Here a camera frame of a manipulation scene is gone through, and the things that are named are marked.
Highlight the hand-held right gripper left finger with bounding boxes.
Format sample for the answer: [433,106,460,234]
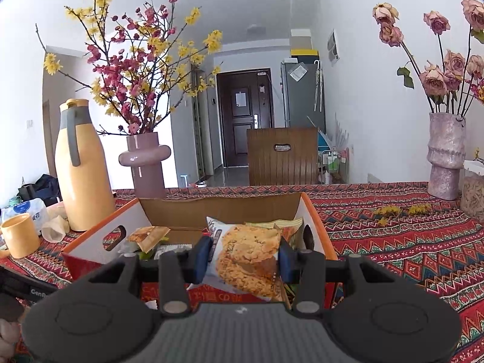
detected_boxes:
[88,236,213,314]

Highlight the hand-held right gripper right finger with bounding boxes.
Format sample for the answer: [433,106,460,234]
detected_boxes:
[279,237,396,314]

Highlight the white printed snack packet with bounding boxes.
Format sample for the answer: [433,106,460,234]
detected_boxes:
[153,244,194,260]

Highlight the oat cookie snack packet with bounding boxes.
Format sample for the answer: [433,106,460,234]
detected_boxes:
[206,216,292,303]

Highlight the orange cardboard box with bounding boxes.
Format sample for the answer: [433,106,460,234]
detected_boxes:
[62,192,339,309]

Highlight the person's left hand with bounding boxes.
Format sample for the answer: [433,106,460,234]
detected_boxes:
[0,317,21,353]

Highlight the green yellow snack packet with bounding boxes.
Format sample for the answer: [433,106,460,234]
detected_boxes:
[244,218,305,252]

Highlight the yellow mug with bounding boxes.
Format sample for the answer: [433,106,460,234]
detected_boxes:
[0,214,41,258]

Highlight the small brown cracker packet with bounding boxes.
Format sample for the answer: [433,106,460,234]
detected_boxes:
[126,226,171,254]

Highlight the cream paper cone cup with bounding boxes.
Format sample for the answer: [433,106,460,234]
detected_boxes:
[41,215,70,243]

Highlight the blue white tissue pack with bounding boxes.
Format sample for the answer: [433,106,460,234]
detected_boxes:
[2,198,48,231]

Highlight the wooden chair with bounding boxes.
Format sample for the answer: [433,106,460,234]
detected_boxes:
[247,127,319,187]

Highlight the dark bag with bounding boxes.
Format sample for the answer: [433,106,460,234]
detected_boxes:
[17,174,63,207]

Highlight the smooth pink vase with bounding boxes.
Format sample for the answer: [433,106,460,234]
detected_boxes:
[119,132,172,199]

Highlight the yellow thermos jug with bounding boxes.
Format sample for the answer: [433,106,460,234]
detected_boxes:
[55,99,116,232]

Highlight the fallen yellow blossoms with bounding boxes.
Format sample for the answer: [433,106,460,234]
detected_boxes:
[372,204,432,227]

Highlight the dark entrance door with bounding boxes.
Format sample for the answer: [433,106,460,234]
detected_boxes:
[216,70,273,168]

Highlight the grey refrigerator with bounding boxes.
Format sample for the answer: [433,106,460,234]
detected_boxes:
[280,60,326,133]

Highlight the folded umbrella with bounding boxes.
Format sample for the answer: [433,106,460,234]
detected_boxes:
[314,60,324,112]

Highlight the textured pink vase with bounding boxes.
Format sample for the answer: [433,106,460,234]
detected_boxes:
[427,113,466,201]

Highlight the patterned jar white lid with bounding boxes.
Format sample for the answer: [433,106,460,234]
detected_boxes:
[459,160,484,223]

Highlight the pink yellow blossom branches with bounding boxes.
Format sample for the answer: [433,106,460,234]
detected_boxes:
[36,0,224,137]

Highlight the yellow box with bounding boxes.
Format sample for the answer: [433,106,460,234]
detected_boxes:
[290,48,319,64]

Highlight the dried pink roses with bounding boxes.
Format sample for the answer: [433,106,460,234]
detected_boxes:
[372,0,484,116]

